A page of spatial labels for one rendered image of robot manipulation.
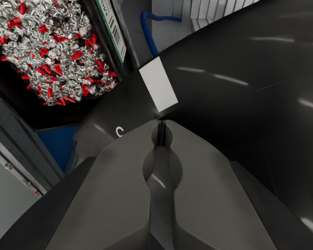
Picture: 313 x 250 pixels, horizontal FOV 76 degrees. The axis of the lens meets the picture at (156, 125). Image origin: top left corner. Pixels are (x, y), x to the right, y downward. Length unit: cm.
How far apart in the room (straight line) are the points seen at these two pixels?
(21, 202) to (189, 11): 121
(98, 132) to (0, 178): 120
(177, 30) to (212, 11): 17
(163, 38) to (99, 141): 97
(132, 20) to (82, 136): 100
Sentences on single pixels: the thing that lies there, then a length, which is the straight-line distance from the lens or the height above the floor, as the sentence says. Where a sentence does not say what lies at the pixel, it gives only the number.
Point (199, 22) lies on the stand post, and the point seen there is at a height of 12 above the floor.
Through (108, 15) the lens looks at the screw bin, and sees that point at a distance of 25.
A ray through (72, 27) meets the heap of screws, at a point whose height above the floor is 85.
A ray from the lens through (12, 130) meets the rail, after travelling 48.
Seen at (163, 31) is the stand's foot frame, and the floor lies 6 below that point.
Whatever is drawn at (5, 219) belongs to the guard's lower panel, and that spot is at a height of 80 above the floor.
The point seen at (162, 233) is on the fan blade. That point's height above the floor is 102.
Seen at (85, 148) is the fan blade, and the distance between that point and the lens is 20.
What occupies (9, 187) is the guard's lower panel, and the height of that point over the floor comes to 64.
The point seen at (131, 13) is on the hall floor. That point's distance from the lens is 114.
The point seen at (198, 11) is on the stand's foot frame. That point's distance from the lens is 108.
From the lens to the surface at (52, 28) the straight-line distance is 24.
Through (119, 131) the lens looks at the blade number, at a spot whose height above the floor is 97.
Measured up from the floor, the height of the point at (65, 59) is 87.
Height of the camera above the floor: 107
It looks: 41 degrees down
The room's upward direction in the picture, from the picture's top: 179 degrees counter-clockwise
